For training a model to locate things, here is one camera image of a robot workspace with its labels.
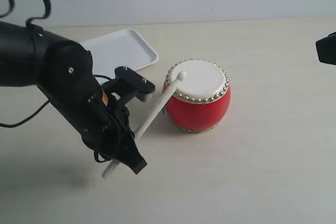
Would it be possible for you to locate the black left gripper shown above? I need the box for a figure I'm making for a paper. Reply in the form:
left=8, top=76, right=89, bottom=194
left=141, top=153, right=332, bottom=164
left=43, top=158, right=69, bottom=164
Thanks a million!
left=47, top=84, right=147, bottom=174

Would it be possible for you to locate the worn white wooden drumstick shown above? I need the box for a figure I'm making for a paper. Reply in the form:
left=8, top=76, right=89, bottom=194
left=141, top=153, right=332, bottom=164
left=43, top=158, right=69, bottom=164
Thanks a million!
left=102, top=71, right=187, bottom=179

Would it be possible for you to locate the white rectangular plastic tray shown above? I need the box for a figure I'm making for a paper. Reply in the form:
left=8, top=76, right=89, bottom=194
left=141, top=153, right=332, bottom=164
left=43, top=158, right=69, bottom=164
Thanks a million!
left=80, top=28, right=159, bottom=78

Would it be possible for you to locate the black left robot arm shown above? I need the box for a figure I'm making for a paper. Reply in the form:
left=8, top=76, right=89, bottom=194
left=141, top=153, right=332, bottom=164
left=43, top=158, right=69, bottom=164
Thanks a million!
left=1, top=22, right=155, bottom=173

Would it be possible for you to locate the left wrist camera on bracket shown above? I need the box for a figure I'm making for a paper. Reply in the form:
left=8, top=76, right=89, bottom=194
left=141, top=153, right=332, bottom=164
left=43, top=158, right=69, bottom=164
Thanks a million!
left=102, top=66, right=155, bottom=105

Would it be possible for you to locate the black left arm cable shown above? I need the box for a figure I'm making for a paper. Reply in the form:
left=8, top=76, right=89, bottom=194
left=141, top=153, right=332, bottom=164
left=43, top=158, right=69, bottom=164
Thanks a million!
left=0, top=0, right=111, bottom=129

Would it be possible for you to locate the red drum with studs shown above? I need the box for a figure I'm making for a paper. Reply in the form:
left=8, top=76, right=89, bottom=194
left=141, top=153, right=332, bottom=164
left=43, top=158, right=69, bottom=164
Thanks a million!
left=163, top=59, right=231, bottom=132

